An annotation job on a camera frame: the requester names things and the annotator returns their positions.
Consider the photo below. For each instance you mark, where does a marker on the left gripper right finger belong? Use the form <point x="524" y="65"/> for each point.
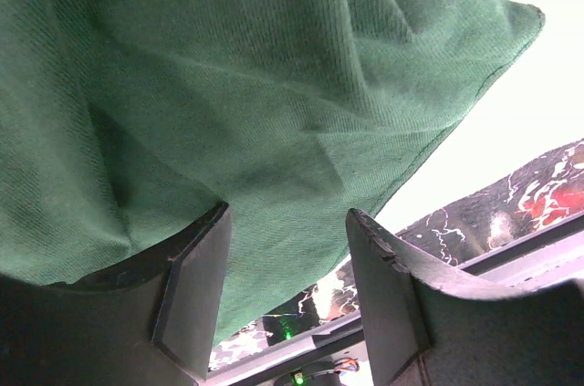
<point x="428" y="323"/>

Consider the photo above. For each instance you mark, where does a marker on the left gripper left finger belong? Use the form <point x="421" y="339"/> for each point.
<point x="148" y="320"/>

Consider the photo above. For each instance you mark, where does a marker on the white and green t-shirt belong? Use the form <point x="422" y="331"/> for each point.
<point x="123" y="121"/>

